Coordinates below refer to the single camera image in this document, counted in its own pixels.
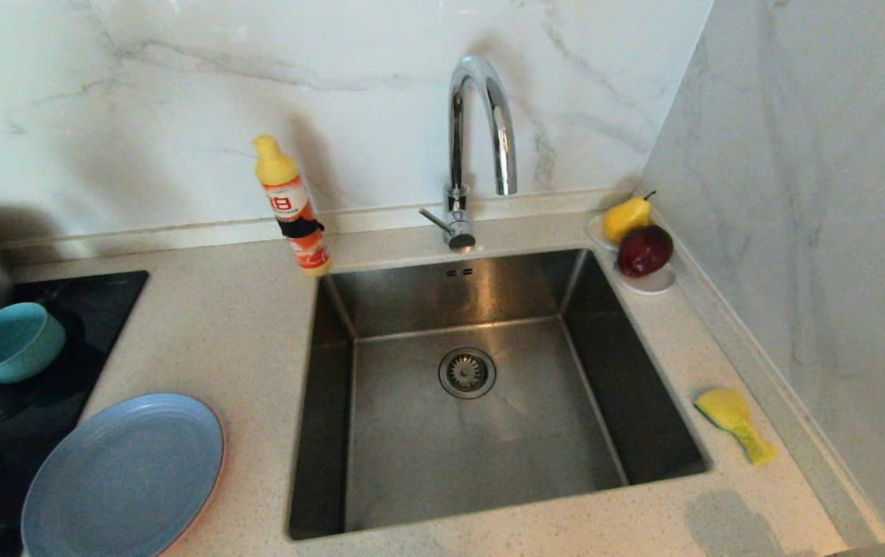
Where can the teal bowl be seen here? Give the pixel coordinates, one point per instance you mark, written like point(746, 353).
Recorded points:
point(13, 344)

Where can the blue plate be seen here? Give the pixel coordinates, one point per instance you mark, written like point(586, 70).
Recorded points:
point(125, 480)

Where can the large pink plate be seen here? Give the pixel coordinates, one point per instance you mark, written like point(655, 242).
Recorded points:
point(210, 495)

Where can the yellow-capped dish soap bottle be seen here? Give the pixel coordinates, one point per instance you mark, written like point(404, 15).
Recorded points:
point(292, 205)

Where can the chrome gooseneck faucet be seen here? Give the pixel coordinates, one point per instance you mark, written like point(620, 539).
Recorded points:
point(456, 155)

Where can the yellow fish-shaped sponge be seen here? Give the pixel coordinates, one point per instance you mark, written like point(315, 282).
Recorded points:
point(729, 410)

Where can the stainless steel sink basin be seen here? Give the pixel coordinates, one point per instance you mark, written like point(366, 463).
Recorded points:
point(411, 433)

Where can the black induction cooktop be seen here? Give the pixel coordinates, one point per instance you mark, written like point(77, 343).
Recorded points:
point(102, 298)

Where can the round metal drain strainer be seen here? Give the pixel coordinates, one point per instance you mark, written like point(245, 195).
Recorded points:
point(467, 373)

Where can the yellow pear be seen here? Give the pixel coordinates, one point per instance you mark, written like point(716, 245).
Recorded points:
point(624, 219)

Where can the dark red apple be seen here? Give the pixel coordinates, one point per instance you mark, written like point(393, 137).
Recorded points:
point(644, 251)

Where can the small white fruit dish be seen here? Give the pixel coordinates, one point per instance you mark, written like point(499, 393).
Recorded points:
point(653, 285)

